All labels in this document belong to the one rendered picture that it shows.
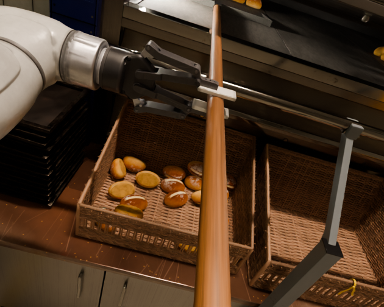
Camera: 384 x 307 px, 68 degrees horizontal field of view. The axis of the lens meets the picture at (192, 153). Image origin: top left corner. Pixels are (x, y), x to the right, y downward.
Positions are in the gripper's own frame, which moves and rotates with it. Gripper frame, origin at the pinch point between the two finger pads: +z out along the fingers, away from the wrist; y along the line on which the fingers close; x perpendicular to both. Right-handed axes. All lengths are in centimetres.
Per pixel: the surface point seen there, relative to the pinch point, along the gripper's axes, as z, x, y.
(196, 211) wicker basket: 13, -28, 61
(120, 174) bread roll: -20, -33, 56
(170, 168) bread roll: -1, -42, 55
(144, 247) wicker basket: -4, -6, 59
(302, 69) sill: 33, -53, 4
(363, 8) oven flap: 34, -38, -20
